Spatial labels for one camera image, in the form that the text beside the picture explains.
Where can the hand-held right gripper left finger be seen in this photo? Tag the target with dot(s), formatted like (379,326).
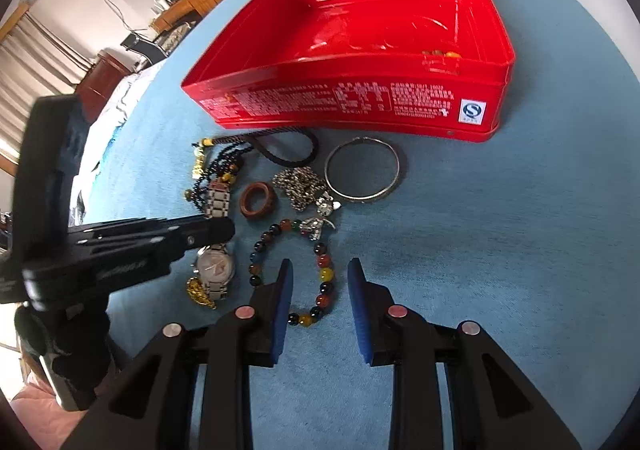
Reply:
(282,310)

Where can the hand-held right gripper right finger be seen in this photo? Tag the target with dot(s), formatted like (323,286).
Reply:
(360,315)

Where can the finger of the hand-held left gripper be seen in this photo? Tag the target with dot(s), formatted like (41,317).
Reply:
(47,155)
(200,232)

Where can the silver wristwatch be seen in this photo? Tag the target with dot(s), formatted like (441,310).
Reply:
(215,266)

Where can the gold charm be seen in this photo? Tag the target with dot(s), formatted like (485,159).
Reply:
(195,290)

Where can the silver bangle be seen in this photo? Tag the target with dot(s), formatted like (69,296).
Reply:
(362,198)

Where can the red plastic tray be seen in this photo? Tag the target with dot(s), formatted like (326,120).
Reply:
(350,95)

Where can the person's left hand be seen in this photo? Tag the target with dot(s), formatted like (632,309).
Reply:
(70,345)

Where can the white quilt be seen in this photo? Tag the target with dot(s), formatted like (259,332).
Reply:
(117,105)

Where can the red-brown wooden cabinet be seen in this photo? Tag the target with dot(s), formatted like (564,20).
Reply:
(102,80)

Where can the beige curtains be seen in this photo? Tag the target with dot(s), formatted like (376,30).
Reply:
(30,60)

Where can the pink cloth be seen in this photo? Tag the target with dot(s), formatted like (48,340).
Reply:
(35,410)

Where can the black chair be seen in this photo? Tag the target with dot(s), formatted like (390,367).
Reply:
(142,45)

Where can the wooden desk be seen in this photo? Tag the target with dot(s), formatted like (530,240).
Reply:
(185,10)

